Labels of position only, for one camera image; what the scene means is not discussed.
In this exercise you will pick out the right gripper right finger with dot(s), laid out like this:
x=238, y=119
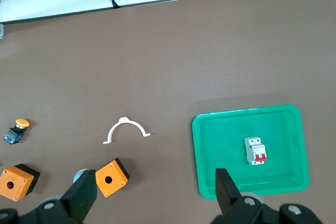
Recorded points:
x=228, y=197

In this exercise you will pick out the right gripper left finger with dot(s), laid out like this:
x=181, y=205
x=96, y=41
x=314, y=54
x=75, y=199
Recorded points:
x=81, y=195

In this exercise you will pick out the white circuit breaker red switch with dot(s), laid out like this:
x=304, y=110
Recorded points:
x=252, y=153

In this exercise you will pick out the blue dome cap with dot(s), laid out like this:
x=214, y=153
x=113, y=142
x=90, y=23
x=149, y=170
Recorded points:
x=78, y=175

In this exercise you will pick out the orange button box black base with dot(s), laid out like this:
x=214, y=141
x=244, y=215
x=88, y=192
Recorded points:
x=118, y=172
x=18, y=179

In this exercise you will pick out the green plastic tray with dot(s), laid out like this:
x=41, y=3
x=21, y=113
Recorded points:
x=223, y=140

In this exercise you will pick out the white semicircular pipe clamp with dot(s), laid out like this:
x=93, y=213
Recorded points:
x=123, y=121

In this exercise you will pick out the yellow mushroom push button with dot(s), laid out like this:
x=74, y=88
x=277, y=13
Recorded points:
x=22, y=123

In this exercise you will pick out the grey metal bracket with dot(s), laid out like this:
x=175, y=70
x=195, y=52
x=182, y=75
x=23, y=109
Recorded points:
x=1, y=31

